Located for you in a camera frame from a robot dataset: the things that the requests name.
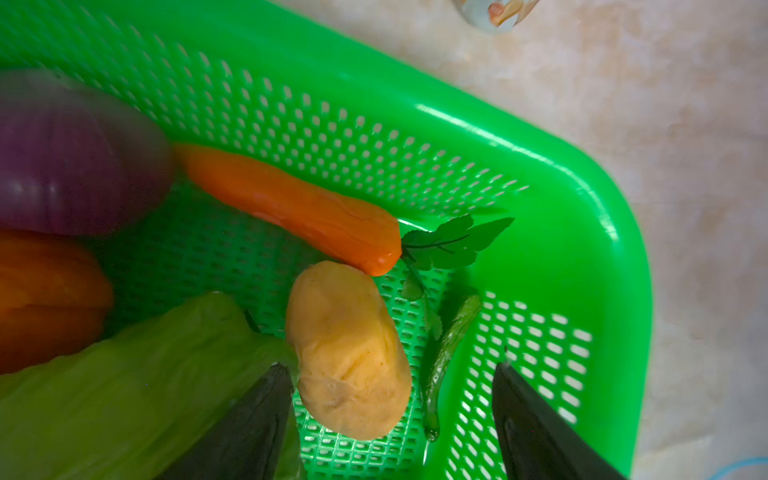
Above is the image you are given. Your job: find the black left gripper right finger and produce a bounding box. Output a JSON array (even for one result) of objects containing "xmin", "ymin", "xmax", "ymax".
[{"xmin": 492, "ymin": 362, "xmax": 625, "ymax": 480}]

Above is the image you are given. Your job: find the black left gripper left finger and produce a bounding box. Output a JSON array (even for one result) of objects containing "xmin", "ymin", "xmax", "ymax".
[{"xmin": 158, "ymin": 363, "xmax": 293, "ymax": 479}]

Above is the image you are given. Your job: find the yellow potato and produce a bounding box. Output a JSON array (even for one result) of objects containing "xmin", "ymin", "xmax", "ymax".
[{"xmin": 285, "ymin": 261, "xmax": 412, "ymax": 441}]

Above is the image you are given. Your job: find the orange carrot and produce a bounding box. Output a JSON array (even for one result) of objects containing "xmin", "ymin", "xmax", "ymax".
[{"xmin": 175, "ymin": 144, "xmax": 402, "ymax": 277}]

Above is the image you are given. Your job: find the purple onion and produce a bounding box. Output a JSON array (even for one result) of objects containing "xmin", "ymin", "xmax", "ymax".
[{"xmin": 1, "ymin": 69, "xmax": 174, "ymax": 236}]

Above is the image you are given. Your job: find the clear zip top bag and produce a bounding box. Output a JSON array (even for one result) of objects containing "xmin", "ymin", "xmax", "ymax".
[{"xmin": 709, "ymin": 457, "xmax": 768, "ymax": 480}]

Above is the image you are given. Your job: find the green cabbage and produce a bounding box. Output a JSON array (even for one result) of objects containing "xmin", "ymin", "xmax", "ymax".
[{"xmin": 1, "ymin": 292, "xmax": 297, "ymax": 479}]

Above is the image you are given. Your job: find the green chili pepper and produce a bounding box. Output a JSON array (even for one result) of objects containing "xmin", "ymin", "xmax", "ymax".
[{"xmin": 420, "ymin": 294, "xmax": 483, "ymax": 442}]

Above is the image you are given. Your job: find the green plastic basket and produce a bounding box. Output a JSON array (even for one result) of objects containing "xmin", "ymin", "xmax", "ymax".
[{"xmin": 1, "ymin": 1, "xmax": 652, "ymax": 479}]

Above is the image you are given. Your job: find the green parsley leaf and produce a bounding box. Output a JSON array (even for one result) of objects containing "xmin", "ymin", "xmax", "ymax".
[{"xmin": 401, "ymin": 214, "xmax": 514, "ymax": 340}]

